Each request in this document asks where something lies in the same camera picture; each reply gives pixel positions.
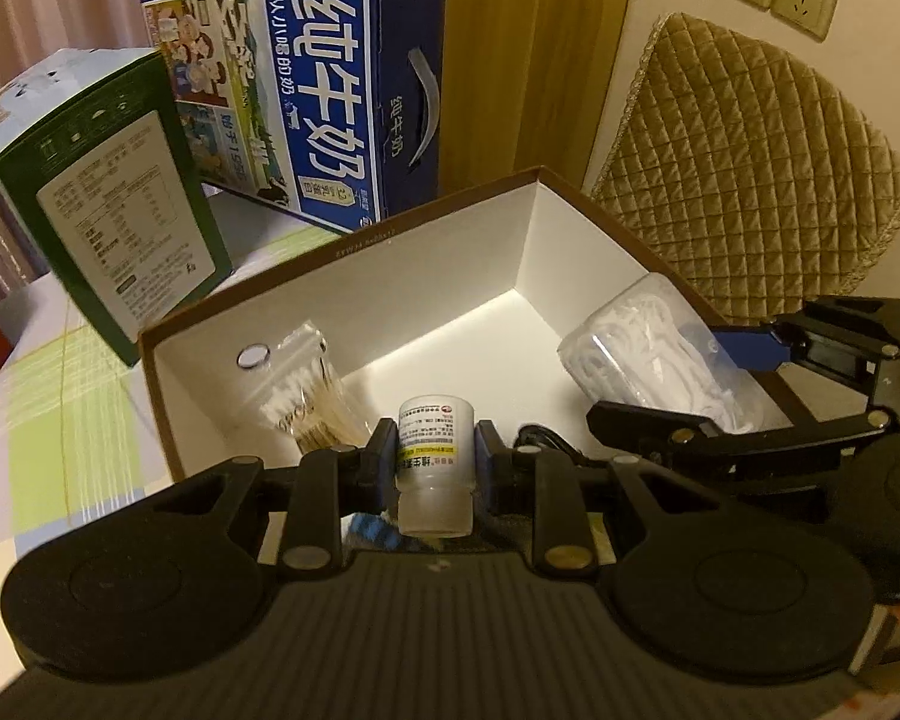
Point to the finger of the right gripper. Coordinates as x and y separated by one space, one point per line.
645 431
753 349

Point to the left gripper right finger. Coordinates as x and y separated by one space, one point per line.
493 468

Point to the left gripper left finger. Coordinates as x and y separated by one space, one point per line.
376 477

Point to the small white medicine bottle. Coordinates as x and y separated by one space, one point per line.
436 468

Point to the patterned knit sock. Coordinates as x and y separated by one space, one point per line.
370 532

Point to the clear floss pick bag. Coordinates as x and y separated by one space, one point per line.
649 348

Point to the cotton swabs plastic bag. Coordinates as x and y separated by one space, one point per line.
293 388

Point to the brown white cardboard storage box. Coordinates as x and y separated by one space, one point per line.
468 295

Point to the quilted tan cushion cover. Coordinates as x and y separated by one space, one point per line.
748 172

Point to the checkered bed sheet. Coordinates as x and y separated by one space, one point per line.
77 435

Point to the blue milk carton box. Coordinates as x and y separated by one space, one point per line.
328 110

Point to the wooden wardrobe panel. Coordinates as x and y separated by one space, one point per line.
524 83

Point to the green white carton box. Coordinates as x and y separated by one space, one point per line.
97 168

